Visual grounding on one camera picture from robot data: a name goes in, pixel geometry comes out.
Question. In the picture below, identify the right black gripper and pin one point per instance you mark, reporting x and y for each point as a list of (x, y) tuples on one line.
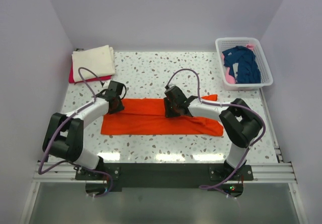
[(168, 113)]

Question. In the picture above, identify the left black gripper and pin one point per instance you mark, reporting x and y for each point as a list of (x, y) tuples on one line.
[(119, 107)]

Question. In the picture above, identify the orange t shirt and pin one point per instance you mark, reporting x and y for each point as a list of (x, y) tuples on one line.
[(147, 117)]

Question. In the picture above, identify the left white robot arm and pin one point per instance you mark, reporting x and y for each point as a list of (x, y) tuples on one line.
[(64, 137)]

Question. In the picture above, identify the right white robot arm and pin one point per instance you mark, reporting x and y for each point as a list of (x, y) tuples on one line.
[(242, 125)]

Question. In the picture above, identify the folded cream t shirt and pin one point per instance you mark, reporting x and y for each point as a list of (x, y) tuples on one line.
[(99, 60)]

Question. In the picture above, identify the folded magenta t shirt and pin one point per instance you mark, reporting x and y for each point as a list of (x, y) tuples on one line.
[(72, 81)]

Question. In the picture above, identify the pink t shirt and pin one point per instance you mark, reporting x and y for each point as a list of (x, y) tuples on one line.
[(230, 76)]

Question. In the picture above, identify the white plastic basket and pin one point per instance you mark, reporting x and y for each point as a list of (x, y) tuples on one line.
[(242, 63)]

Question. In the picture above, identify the navy blue t shirt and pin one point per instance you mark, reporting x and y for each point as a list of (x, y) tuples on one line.
[(242, 63)]

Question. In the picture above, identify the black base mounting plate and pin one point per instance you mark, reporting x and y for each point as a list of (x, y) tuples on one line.
[(117, 176)]

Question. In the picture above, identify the aluminium frame rail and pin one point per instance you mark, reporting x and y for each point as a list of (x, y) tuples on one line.
[(262, 172)]

